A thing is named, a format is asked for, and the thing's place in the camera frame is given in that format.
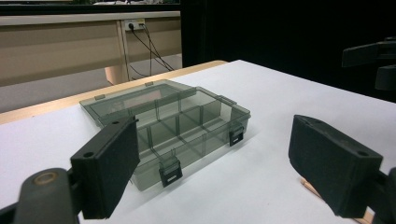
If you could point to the black curtain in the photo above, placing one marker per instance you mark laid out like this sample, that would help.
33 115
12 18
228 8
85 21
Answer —
264 31

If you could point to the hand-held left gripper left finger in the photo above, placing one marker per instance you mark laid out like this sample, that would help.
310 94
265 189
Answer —
104 169

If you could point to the white wall socket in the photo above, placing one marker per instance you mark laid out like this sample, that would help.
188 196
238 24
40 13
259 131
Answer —
134 24

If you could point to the clear grey compartment box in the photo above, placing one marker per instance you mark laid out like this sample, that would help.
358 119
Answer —
186 124

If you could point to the black stand mount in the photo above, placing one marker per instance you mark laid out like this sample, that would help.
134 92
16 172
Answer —
373 54

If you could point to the thin wooden stick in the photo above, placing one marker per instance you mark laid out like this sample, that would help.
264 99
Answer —
311 188

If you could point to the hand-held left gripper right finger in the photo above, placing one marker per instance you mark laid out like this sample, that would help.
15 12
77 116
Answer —
333 166

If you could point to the white table cover sheet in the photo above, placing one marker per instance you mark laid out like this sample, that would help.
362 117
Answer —
280 102

